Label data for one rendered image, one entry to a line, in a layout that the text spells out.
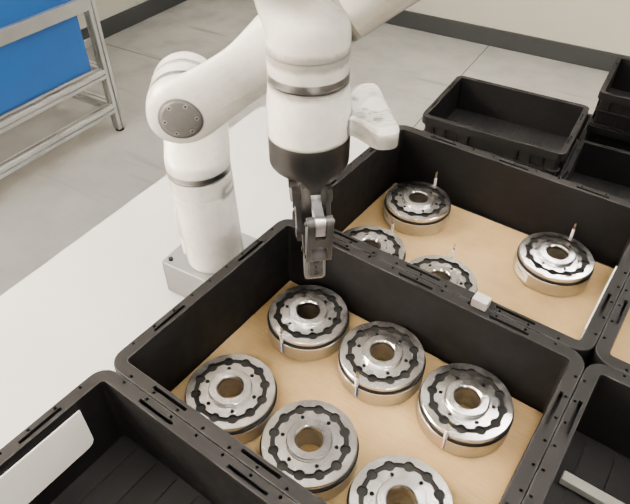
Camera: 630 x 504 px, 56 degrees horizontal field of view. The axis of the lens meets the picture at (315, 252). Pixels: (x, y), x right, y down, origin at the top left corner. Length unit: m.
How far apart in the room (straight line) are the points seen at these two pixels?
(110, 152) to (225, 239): 1.92
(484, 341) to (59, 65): 2.22
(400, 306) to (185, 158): 0.35
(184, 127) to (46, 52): 1.86
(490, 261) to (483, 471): 0.33
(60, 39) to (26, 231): 0.76
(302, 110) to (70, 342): 0.63
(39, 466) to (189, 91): 0.44
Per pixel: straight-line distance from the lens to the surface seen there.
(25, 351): 1.02
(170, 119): 0.76
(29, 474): 0.65
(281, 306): 0.76
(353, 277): 0.75
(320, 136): 0.50
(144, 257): 1.10
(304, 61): 0.47
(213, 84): 0.73
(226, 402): 0.67
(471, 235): 0.93
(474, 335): 0.70
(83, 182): 2.63
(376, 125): 0.51
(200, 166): 0.82
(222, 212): 0.87
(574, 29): 3.67
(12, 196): 2.66
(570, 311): 0.86
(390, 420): 0.70
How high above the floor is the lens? 1.42
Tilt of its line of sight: 42 degrees down
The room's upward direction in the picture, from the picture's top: straight up
